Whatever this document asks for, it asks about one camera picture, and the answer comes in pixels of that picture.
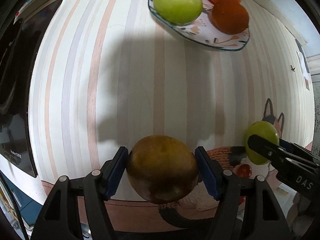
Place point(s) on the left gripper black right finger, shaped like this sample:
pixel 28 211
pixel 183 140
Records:
pixel 247 209

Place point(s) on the floral ceramic fruit plate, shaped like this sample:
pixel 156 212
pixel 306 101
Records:
pixel 203 32

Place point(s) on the green apple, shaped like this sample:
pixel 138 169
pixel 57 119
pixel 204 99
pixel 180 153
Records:
pixel 265 130
pixel 178 12

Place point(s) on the black induction cooktop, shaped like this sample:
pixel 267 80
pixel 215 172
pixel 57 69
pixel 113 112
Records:
pixel 19 47

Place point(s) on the small pink label card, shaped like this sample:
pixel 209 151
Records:
pixel 307 83

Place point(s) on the brown round pear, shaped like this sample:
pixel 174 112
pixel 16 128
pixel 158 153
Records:
pixel 162 169

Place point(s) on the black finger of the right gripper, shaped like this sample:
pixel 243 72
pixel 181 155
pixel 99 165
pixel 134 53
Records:
pixel 272 151

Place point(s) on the dark orange fruit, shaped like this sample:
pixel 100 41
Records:
pixel 230 17

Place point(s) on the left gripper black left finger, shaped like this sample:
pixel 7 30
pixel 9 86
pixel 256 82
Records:
pixel 59 217

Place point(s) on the striped cat print table mat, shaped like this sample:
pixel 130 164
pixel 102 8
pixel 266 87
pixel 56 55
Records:
pixel 108 74

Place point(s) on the red cherry tomato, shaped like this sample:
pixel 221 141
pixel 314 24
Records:
pixel 244 171

